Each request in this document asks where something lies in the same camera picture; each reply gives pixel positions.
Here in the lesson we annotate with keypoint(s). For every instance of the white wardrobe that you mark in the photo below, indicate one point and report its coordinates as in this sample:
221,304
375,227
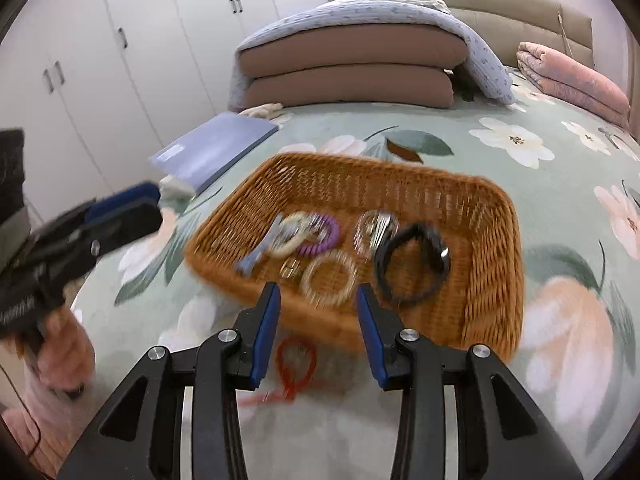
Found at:
150,35

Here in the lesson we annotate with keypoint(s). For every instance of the person's left forearm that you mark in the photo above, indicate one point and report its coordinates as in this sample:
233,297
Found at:
25,430

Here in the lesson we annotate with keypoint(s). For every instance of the person's left hand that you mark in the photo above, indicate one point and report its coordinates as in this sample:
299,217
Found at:
67,350

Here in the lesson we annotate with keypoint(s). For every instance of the small white cloth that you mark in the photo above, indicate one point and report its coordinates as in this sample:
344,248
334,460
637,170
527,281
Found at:
262,111

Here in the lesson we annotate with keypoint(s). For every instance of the small silver hair clip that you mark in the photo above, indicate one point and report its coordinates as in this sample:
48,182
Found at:
290,267

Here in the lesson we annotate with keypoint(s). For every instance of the brown stacked cushions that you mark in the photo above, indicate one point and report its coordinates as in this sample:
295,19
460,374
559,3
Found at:
350,50

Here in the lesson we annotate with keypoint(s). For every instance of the brown wicker basket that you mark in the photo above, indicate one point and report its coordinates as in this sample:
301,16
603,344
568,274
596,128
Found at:
475,270

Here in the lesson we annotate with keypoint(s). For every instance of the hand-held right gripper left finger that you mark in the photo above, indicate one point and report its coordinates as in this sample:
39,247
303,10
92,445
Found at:
265,335

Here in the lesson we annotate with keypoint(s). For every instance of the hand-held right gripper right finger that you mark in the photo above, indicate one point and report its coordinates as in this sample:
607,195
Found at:
372,340

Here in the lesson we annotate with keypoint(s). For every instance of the folded brown duvet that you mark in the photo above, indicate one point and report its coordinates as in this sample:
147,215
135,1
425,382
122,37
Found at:
350,87

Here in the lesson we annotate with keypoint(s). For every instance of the light blue hair clip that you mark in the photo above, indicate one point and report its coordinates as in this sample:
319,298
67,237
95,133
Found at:
260,252

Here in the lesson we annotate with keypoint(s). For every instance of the folded pink blanket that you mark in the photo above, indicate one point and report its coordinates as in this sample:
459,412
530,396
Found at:
570,77

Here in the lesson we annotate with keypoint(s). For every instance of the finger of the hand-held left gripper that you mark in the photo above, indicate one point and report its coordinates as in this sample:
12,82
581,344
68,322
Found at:
130,225
125,196

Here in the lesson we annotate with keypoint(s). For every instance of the dark cloth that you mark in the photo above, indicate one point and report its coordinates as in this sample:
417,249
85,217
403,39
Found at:
11,170

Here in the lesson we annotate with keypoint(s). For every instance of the black wrist watch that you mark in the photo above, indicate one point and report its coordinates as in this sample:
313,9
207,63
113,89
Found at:
437,255

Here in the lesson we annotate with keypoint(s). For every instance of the floral green bedspread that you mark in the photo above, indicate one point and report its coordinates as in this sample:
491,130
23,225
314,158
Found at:
550,200

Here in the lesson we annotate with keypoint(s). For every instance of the folded brown quilts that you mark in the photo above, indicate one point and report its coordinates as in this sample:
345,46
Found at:
480,50

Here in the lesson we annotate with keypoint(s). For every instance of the blue-grey book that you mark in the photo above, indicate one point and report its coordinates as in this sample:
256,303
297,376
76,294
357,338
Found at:
220,150

